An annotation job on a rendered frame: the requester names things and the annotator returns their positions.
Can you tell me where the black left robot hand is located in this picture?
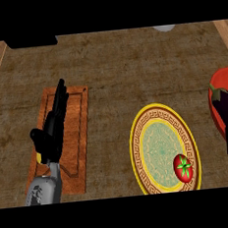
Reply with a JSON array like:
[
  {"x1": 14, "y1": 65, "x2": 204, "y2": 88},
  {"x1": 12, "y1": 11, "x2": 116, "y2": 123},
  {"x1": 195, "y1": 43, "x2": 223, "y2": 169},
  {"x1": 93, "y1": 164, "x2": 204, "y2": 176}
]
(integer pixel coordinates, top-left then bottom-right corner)
[{"x1": 24, "y1": 77, "x2": 77, "y2": 167}]

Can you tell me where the red bowl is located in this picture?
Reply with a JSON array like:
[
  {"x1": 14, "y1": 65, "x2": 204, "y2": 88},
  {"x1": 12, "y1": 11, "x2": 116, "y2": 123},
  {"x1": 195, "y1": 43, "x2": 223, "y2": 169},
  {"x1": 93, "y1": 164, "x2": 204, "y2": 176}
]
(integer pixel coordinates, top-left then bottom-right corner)
[{"x1": 204, "y1": 67, "x2": 228, "y2": 142}]

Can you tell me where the yellow rimmed patterned plate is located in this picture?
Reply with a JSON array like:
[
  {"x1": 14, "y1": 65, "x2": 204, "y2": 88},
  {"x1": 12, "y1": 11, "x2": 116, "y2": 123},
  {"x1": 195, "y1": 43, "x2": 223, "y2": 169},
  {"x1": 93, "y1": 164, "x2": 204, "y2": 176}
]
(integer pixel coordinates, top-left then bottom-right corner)
[{"x1": 125, "y1": 98, "x2": 204, "y2": 197}]

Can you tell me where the brown wooden cutting board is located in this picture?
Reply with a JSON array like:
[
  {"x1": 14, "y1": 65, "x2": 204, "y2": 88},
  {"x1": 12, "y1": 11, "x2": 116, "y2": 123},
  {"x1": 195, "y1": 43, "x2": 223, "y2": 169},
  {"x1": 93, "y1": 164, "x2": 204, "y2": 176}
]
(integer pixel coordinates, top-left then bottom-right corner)
[{"x1": 16, "y1": 83, "x2": 99, "y2": 200}]

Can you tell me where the red tomato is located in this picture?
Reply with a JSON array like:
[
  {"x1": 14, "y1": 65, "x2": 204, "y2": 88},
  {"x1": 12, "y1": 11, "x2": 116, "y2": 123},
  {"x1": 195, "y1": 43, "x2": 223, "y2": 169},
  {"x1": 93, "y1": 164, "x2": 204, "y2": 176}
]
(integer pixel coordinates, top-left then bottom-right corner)
[{"x1": 171, "y1": 152, "x2": 195, "y2": 183}]

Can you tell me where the black appliance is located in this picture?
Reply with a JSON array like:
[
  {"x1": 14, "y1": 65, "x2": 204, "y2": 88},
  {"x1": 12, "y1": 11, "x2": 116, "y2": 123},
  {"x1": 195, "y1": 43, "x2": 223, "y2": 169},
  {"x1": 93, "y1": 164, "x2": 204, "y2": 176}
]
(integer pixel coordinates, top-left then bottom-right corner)
[{"x1": 3, "y1": 34, "x2": 59, "y2": 50}]

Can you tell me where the pale grey round object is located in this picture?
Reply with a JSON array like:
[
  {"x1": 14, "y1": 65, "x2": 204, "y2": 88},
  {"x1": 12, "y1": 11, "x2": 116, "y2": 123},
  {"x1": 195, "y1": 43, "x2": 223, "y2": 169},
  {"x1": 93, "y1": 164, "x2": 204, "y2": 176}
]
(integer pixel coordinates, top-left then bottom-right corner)
[{"x1": 152, "y1": 24, "x2": 177, "y2": 34}]

